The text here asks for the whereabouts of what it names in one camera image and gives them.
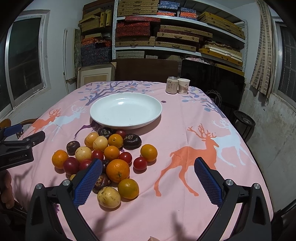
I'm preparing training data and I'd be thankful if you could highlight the pale yellow fruit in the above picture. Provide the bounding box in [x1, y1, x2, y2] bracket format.
[75, 146, 92, 163]

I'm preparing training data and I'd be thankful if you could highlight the speckled yellow passion fruit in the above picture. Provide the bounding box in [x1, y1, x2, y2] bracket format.
[97, 186, 121, 209]

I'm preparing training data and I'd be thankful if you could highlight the patterned dark chestnut fruit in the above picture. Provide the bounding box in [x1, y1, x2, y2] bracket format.
[92, 173, 111, 194]

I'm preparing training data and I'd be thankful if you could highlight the dark purple water chestnut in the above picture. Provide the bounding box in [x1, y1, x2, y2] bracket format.
[123, 133, 142, 150]

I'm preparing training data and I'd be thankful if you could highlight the dark red plum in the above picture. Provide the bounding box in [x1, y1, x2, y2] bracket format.
[63, 157, 80, 175]

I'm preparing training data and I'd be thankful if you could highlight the left hand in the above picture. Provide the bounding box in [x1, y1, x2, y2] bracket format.
[1, 170, 15, 209]

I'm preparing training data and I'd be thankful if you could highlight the yellow-orange round fruit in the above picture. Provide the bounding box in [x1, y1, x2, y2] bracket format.
[84, 132, 99, 149]

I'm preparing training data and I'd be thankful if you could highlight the window at left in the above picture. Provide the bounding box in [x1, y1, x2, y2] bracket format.
[1, 9, 51, 118]

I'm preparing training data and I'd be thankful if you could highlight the window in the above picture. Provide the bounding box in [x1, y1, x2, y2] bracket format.
[1, 9, 51, 118]
[273, 17, 295, 106]

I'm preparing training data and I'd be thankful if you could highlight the yellow round fruit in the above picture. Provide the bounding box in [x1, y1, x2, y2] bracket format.
[92, 136, 109, 152]

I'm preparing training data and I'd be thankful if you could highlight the large orange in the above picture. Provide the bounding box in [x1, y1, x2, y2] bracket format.
[106, 159, 130, 183]

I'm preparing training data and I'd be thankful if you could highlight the small orange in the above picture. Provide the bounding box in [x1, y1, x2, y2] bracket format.
[108, 133, 123, 149]

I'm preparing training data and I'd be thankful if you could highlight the white oval plate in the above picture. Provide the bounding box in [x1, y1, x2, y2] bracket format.
[90, 92, 163, 130]

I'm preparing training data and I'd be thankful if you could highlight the red cherry tomato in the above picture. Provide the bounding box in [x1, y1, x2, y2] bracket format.
[133, 157, 147, 171]

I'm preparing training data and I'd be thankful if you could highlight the framed picture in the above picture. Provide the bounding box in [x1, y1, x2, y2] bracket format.
[77, 62, 117, 88]

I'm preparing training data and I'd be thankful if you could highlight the pink deer tablecloth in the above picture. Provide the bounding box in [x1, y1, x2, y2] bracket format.
[10, 81, 272, 240]

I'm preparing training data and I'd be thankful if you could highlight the dark wooden chair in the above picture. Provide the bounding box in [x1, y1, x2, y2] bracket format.
[114, 58, 179, 83]

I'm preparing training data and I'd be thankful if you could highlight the window at right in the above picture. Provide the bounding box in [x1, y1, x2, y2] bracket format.
[273, 17, 295, 106]

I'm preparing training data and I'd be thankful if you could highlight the beige checked curtain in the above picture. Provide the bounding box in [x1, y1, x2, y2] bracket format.
[250, 1, 273, 99]

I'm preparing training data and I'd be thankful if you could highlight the pink drink can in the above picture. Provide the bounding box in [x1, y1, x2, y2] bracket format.
[166, 76, 179, 94]

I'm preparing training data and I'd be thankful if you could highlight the pink paper cup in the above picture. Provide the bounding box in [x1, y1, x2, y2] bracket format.
[178, 78, 190, 94]

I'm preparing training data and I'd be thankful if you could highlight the metal storage shelf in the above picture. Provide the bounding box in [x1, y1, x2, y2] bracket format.
[112, 1, 247, 71]

